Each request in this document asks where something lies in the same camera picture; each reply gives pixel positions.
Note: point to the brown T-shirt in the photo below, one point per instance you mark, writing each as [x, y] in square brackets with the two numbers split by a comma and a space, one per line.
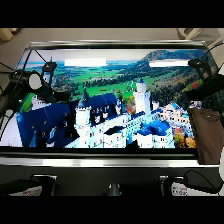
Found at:
[208, 136]

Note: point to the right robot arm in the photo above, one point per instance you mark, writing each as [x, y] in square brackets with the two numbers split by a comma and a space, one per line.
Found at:
[209, 88]

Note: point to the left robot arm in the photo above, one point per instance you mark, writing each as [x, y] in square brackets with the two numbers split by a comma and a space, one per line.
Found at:
[23, 83]

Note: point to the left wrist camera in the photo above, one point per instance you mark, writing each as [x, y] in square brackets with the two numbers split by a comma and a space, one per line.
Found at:
[49, 66]

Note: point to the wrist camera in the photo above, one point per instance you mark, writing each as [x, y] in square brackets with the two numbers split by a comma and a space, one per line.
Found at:
[49, 66]
[199, 66]

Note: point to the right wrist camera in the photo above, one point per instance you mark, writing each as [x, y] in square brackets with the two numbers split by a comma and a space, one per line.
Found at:
[199, 66]

